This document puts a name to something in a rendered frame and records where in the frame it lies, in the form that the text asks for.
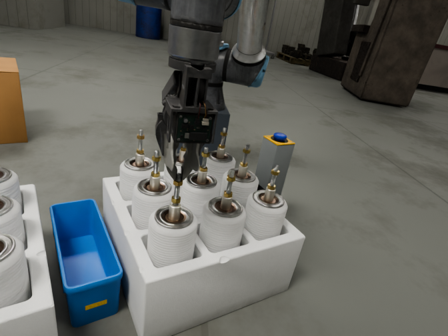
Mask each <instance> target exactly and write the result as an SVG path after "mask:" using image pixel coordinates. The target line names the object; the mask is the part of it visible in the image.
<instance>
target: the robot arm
mask: <svg viewBox="0 0 448 336"><path fill-rule="evenodd" d="M118 1H122V2H126V3H131V4H133V5H134V6H136V5H142V6H146V7H153V8H158V9H164V10H169V11H171V18H170V24H169V38H168V49H167V52H168V53H169V54H170V56H169V64H168V66H169V67H171V68H174V69H177V70H174V72H173V74H172V75H171V77H170V78H169V80H168V82H167V84H166V85H165V87H164V88H163V90H162V104H163V106H164V107H163V110H162V113H160V112H158V113H157V122H156V124H155V135H156V138H157V142H158V144H159V148H160V150H161V154H162V157H163V160H164V162H165V166H166V168H167V171H168V173H169V174H170V176H171V177H172V179H173V180H177V167H176V166H175V164H176V161H177V157H176V150H177V148H178V146H179V143H184V144H185V146H186V152H185V154H184V156H183V157H184V162H183V164H182V166H181V180H185V178H186V177H187V176H188V175H189V174H190V173H191V172H192V170H194V171H198V170H199V165H200V162H199V156H200V153H201V149H202V147H203V146H204V144H210V143H211V144H213V142H214V138H215V129H216V124H217V116H218V111H221V110H223V109H224V105H225V101H224V96H223V82H228V83H234V84H238V85H244V86H248V87H259V86H260V85H261V83H262V81H263V78H264V75H265V71H266V68H267V65H268V62H269V56H268V55H266V50H265V48H264V46H263V38H264V32H265V24H266V18H267V10H268V4H269V0H118ZM237 10H239V19H238V30H237V43H236V44H235V45H234V46H233V48H232V49H229V44H227V43H224V41H223V40H222V39H221V32H222V30H223V22H224V20H225V19H227V18H229V17H231V16H233V15H234V14H235V13H236V12H237ZM178 70H180V71H178ZM213 122H214V124H213ZM212 131H213V134H212Z"/></svg>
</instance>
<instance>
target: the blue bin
mask: <svg viewBox="0 0 448 336"><path fill-rule="evenodd" d="M49 210H50V215H51V222H52V226H53V236H54V238H55V248H56V249H57V258H58V262H59V268H60V275H61V279H62V283H63V293H65V294H66V298H67V304H68V309H69V316H70V320H71V325H72V326H73V327H80V326H83V325H86V324H89V323H92V322H94V321H98V320H100V319H103V318H106V317H109V316H112V315H114V314H116V313H117V312H118V309H119V292H120V282H121V278H122V276H123V269H122V266H121V264H120V262H119V259H118V256H117V254H116V252H115V248H114V246H113V244H112V241H111V238H110V236H109V234H108V231H107V228H106V226H105V223H104V221H103V218H102V216H101V213H100V210H99V208H98V206H97V203H96V201H95V200H94V199H84V200H78V201H70V202H65V203H57V204H54V205H52V206H50V208H49Z"/></svg>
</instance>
